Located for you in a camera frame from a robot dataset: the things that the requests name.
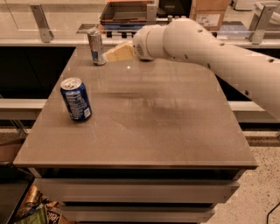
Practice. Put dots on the dark tray stack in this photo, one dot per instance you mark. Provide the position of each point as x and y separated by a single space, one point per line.
121 11

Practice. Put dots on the right metal glass bracket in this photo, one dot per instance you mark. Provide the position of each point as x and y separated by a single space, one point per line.
258 24

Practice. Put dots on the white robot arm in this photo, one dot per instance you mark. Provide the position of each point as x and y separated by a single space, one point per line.
253 74

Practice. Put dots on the snack bags pile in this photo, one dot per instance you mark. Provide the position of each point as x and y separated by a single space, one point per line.
38 209

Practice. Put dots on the blue Pepsi soda can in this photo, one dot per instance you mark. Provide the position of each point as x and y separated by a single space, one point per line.
75 96

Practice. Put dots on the brown cardboard box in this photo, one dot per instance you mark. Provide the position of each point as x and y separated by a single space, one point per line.
209 13

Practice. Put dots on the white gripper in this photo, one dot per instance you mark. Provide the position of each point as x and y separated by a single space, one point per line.
140 44

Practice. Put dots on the metal glass bracket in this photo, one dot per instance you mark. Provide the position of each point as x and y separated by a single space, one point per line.
258 24
151 13
45 33

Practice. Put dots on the middle metal glass bracket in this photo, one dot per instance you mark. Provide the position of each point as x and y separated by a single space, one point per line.
151 13

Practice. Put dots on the slim silver-blue Red Bull can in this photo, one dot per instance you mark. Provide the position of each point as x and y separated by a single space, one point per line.
96 47

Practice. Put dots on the dark bin at left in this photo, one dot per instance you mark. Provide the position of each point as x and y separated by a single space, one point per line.
14 185

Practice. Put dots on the left metal glass bracket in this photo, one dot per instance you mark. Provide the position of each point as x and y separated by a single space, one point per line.
45 33

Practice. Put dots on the grey cabinet drawer unit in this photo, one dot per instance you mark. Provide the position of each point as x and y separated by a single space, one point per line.
137 201

